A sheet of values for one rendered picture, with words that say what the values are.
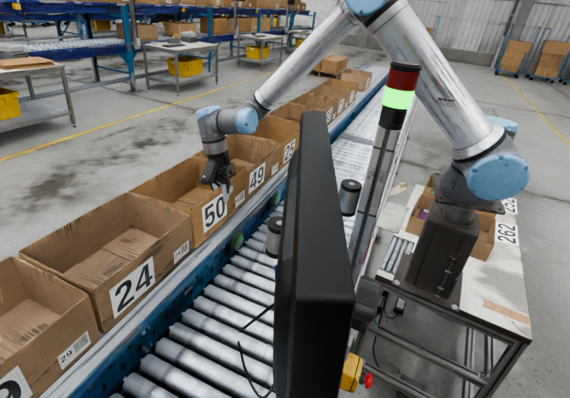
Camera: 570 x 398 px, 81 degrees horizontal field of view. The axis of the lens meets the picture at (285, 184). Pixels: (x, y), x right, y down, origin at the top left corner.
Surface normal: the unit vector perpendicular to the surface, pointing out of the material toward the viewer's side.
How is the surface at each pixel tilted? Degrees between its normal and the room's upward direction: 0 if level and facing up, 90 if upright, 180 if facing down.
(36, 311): 0
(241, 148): 90
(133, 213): 90
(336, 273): 4
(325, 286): 4
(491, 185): 96
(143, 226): 89
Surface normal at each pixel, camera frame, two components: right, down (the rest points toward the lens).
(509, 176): -0.27, 0.54
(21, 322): 0.11, -0.87
